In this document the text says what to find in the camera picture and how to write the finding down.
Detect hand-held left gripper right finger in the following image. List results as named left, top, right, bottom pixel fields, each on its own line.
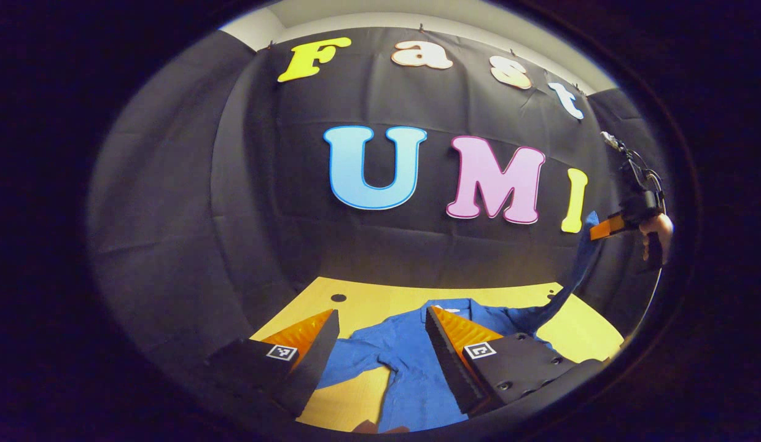
left=425, top=305, right=602, bottom=418

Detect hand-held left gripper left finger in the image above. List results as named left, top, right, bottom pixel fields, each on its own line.
left=205, top=309, right=341, bottom=418

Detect blue button shirt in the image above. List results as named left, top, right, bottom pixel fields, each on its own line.
left=316, top=211, right=602, bottom=433

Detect black backdrop cloth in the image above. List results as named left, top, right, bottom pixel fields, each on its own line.
left=88, top=28, right=669, bottom=394

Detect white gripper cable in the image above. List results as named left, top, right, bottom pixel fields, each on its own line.
left=626, top=267, right=665, bottom=344

